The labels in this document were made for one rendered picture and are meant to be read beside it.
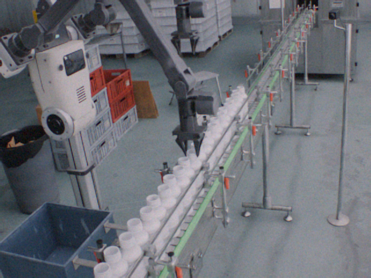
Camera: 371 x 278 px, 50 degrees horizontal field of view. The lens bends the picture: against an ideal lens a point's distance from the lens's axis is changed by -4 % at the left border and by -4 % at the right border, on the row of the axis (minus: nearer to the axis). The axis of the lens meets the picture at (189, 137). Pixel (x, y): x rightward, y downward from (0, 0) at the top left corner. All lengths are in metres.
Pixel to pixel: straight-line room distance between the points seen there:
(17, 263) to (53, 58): 0.77
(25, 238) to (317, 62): 5.05
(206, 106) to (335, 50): 4.81
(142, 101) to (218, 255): 2.74
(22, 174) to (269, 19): 4.04
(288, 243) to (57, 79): 1.83
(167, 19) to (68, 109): 6.47
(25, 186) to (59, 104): 1.75
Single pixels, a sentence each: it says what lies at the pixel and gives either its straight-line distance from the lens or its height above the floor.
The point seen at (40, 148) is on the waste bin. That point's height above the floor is 0.56.
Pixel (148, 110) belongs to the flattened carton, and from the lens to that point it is 5.05.
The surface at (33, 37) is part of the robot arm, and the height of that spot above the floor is 1.58.
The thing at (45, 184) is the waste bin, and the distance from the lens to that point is 3.44.
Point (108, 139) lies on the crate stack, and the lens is 4.27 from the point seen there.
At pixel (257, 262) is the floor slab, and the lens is 2.67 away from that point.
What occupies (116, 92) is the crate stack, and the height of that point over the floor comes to 0.50.
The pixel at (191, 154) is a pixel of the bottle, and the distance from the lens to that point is 1.36.
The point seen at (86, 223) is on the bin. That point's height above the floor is 0.88.
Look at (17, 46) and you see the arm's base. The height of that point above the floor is 1.56.
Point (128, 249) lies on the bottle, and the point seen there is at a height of 1.14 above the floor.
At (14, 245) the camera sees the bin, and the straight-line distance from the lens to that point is 1.61.
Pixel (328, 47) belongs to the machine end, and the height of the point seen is 0.50.
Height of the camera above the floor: 1.76
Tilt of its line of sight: 24 degrees down
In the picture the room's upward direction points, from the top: 6 degrees counter-clockwise
